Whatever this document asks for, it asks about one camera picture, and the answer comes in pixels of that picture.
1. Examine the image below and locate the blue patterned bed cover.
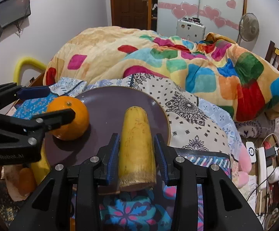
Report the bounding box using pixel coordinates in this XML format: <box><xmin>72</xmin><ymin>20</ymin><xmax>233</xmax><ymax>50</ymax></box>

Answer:
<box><xmin>0</xmin><ymin>72</ymin><xmax>243</xmax><ymax>231</ymax></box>

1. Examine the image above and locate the white box appliance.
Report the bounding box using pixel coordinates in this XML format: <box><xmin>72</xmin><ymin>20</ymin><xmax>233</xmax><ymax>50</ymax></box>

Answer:
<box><xmin>176</xmin><ymin>18</ymin><xmax>206</xmax><ymax>42</ymax></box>

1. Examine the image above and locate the purple round plate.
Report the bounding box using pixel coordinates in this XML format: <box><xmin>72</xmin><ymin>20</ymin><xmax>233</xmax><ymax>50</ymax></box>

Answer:
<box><xmin>44</xmin><ymin>86</ymin><xmax>170</xmax><ymax>167</ymax></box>

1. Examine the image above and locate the colourful patchwork blanket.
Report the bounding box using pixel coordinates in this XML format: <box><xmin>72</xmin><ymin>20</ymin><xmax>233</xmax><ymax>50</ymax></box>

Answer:
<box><xmin>43</xmin><ymin>26</ymin><xmax>279</xmax><ymax>122</ymax></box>

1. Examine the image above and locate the short yellow sugarcane piece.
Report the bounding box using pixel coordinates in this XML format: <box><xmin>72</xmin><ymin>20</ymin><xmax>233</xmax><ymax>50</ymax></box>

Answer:
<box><xmin>118</xmin><ymin>106</ymin><xmax>156</xmax><ymax>192</ymax></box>

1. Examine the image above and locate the pink plush toy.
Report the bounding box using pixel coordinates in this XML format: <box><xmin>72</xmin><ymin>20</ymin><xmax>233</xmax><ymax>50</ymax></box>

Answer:
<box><xmin>235</xmin><ymin>144</ymin><xmax>252</xmax><ymax>189</ymax></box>

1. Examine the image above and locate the white wardrobe with hearts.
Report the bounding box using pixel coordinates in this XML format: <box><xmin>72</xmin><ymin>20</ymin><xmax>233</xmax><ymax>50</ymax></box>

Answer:
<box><xmin>157</xmin><ymin>0</ymin><xmax>247</xmax><ymax>41</ymax></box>

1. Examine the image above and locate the standing electric fan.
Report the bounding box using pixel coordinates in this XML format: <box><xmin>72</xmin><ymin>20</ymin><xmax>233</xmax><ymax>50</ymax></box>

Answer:
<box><xmin>238</xmin><ymin>13</ymin><xmax>260</xmax><ymax>45</ymax></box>

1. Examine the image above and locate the white power strip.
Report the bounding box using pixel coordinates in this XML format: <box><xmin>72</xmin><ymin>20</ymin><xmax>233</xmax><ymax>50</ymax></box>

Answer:
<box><xmin>257</xmin><ymin>146</ymin><xmax>267</xmax><ymax>191</ymax></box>

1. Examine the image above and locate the small black wall monitor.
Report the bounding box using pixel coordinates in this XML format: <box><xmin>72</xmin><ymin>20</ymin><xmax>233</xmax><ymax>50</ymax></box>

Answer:
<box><xmin>0</xmin><ymin>0</ymin><xmax>31</xmax><ymax>28</ymax></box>

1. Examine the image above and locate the yellow chair frame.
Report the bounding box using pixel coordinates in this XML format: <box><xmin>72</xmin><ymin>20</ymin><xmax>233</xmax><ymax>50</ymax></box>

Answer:
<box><xmin>13</xmin><ymin>57</ymin><xmax>47</xmax><ymax>85</ymax></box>

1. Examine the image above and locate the brown wooden door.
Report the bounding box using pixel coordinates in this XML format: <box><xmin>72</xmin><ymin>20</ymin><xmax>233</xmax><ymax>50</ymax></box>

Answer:
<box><xmin>110</xmin><ymin>0</ymin><xmax>151</xmax><ymax>30</ymax></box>

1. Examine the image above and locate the large orange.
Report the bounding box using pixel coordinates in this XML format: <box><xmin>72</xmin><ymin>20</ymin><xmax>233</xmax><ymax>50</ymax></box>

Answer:
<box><xmin>46</xmin><ymin>96</ymin><xmax>90</xmax><ymax>141</ymax></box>

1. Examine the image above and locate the white round-button device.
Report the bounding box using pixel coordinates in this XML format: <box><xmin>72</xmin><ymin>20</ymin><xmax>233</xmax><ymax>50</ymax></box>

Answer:
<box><xmin>245</xmin><ymin>141</ymin><xmax>256</xmax><ymax>163</ymax></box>

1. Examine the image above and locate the long yellow sugarcane piece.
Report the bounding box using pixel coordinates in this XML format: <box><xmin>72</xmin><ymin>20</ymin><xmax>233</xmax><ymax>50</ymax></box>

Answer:
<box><xmin>30</xmin><ymin>145</ymin><xmax>51</xmax><ymax>185</ymax></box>

